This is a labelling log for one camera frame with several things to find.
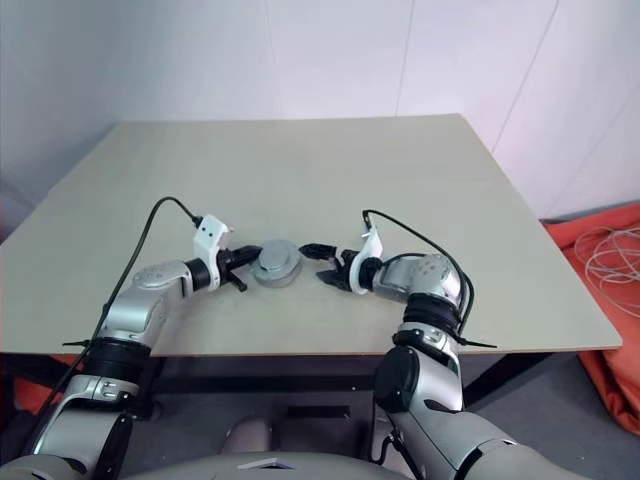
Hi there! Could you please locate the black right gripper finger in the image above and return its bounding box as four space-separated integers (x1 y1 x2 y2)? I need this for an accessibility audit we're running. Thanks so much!
316 267 352 293
298 242 343 262

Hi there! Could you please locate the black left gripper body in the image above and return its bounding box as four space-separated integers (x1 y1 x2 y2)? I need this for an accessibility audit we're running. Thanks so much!
218 248 241 287

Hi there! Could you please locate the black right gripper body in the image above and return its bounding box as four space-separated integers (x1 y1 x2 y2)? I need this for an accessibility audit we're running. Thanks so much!
333 249 358 292

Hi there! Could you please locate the grey round motor lid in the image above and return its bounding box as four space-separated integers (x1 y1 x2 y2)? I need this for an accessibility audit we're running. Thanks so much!
256 239 301 276

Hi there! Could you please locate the grey robot torso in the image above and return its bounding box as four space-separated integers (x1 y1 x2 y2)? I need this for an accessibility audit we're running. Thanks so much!
124 451 382 480

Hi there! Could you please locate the orange beanbag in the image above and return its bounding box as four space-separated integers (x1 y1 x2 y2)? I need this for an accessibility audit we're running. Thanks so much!
542 199 640 437

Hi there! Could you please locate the orange cloth bag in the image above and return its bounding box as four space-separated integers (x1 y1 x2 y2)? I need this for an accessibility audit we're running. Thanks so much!
12 353 82 417

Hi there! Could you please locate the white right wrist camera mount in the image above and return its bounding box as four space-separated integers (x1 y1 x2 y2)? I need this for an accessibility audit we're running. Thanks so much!
348 226 385 296

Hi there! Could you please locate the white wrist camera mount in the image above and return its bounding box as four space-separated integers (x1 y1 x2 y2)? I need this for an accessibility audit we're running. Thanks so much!
192 213 236 292
348 226 385 296

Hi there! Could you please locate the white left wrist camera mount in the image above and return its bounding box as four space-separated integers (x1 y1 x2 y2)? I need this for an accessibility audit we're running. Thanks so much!
192 213 236 292

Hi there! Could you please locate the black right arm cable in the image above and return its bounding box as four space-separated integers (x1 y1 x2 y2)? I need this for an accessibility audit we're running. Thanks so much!
361 208 477 326

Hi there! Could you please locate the black table frame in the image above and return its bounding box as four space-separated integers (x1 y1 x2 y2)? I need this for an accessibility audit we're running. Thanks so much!
139 349 567 417

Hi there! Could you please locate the white coiled cable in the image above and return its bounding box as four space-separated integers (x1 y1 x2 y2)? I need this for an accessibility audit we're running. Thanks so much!
574 224 640 321

